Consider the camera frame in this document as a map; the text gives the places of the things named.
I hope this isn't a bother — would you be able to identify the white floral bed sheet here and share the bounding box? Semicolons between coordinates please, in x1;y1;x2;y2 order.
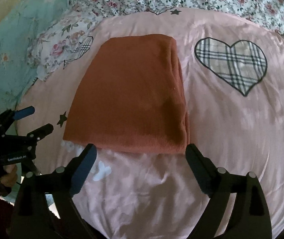
27;0;284;80

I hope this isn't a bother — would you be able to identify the person's left hand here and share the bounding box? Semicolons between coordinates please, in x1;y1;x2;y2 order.
0;165;18;188

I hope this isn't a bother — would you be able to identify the teal floral pillow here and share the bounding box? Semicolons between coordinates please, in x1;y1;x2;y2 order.
0;0;69;113

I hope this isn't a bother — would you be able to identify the rust orange knit garment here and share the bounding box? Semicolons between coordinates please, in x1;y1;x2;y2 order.
63;34;190;154

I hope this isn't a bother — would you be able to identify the pink quilt with plaid hearts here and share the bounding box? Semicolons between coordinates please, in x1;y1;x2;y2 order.
16;9;284;238

